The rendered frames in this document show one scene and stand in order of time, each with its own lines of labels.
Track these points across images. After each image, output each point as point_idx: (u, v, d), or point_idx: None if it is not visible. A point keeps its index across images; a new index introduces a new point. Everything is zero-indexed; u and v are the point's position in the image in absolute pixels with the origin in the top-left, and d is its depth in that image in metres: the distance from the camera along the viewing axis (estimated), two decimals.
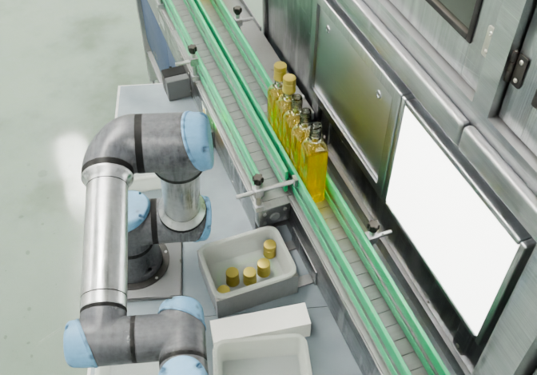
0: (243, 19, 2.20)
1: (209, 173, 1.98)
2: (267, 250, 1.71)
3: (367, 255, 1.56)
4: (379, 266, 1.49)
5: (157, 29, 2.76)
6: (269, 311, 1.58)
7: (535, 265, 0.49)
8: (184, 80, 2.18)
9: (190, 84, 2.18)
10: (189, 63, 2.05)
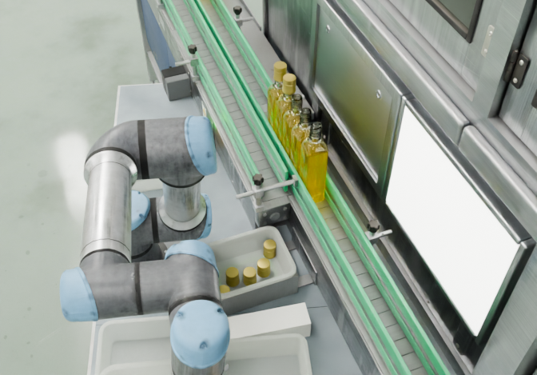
0: (243, 19, 2.20)
1: (209, 173, 1.98)
2: (267, 250, 1.71)
3: (367, 255, 1.56)
4: (379, 266, 1.49)
5: (157, 29, 2.76)
6: (269, 311, 1.58)
7: (535, 265, 0.49)
8: (184, 80, 2.18)
9: (190, 84, 2.18)
10: (189, 63, 2.05)
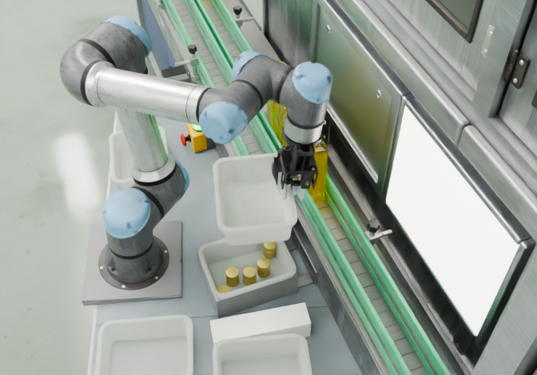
0: (243, 19, 2.20)
1: (209, 173, 1.98)
2: (267, 250, 1.71)
3: (367, 255, 1.56)
4: (379, 266, 1.49)
5: (157, 29, 2.76)
6: (269, 311, 1.58)
7: (535, 265, 0.49)
8: (184, 80, 2.18)
9: None
10: (189, 63, 2.05)
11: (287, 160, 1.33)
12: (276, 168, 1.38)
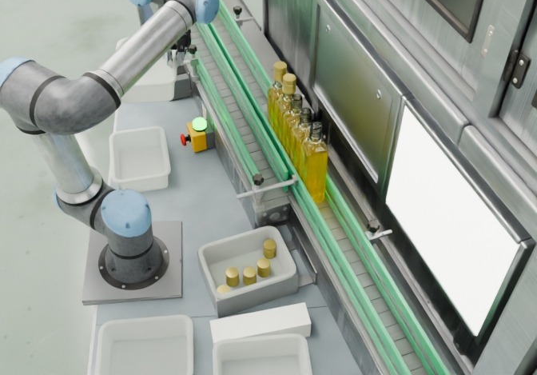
0: (243, 19, 2.20)
1: (209, 173, 1.98)
2: (267, 250, 1.71)
3: (367, 255, 1.56)
4: (379, 266, 1.49)
5: None
6: (269, 311, 1.58)
7: (535, 265, 0.49)
8: (184, 80, 2.18)
9: (190, 84, 2.18)
10: (189, 63, 2.05)
11: None
12: None
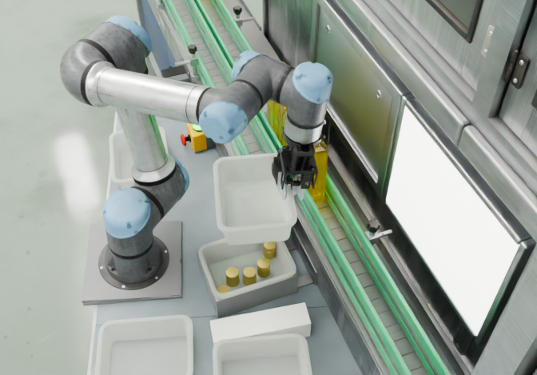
0: (243, 19, 2.20)
1: (209, 173, 1.98)
2: (267, 250, 1.71)
3: (367, 255, 1.56)
4: (379, 266, 1.49)
5: (157, 29, 2.76)
6: (269, 311, 1.58)
7: (535, 265, 0.49)
8: (184, 80, 2.18)
9: None
10: (189, 63, 2.05)
11: (287, 160, 1.32)
12: (276, 168, 1.38)
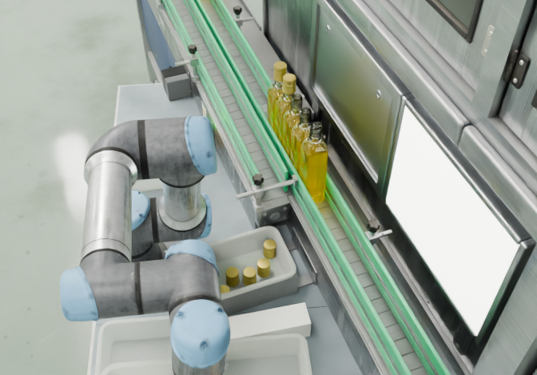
0: (243, 19, 2.20)
1: (209, 173, 1.98)
2: (267, 250, 1.71)
3: (367, 255, 1.56)
4: (379, 266, 1.49)
5: (157, 29, 2.76)
6: (269, 311, 1.58)
7: (535, 265, 0.49)
8: (184, 80, 2.18)
9: (190, 84, 2.18)
10: (189, 63, 2.05)
11: None
12: None
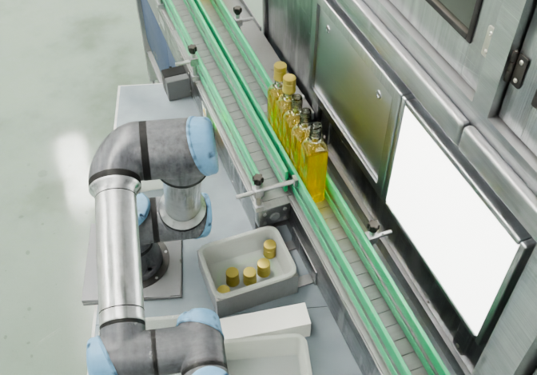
0: (243, 19, 2.20)
1: None
2: (267, 250, 1.71)
3: (367, 255, 1.56)
4: (379, 266, 1.49)
5: (157, 29, 2.76)
6: (269, 311, 1.58)
7: (535, 265, 0.49)
8: (184, 80, 2.18)
9: (190, 84, 2.18)
10: (189, 63, 2.05)
11: None
12: None
